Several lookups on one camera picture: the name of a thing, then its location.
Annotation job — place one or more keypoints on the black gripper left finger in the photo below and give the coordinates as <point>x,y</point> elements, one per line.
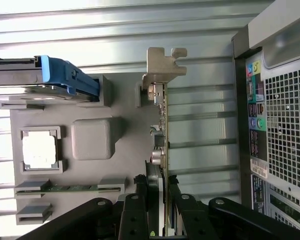
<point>135,220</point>

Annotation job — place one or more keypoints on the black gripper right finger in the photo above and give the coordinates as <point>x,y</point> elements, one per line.
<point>192,220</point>

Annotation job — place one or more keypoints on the grey plastic parts rack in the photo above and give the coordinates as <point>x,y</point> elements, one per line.
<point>130,160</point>

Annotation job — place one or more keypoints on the green RAM stick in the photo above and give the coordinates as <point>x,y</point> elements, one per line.
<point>72,188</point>

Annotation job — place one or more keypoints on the silver CPU chip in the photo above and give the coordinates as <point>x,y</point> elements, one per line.
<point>40,150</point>

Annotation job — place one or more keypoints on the hard disk with blue caddy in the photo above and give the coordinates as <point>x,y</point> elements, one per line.
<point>57,72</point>

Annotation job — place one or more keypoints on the grey and black PC case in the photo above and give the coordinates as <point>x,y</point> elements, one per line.
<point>270,27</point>

